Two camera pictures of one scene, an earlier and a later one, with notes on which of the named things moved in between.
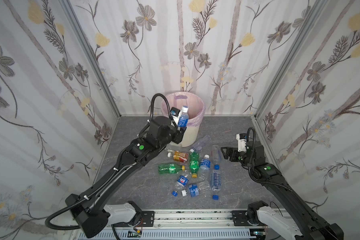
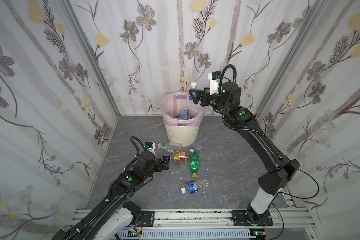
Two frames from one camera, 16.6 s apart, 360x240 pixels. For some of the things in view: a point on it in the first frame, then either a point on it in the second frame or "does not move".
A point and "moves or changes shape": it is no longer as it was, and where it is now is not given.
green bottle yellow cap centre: (194, 163) does not move
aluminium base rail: (188, 220) does not move
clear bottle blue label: (184, 117) moves or changes shape
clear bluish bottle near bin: (201, 143) does not move
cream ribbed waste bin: (190, 136) does not move
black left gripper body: (179, 135) → (163, 163)
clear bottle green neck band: (173, 148) does not move
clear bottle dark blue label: (204, 177) → (193, 87)
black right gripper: (233, 154) → (202, 97)
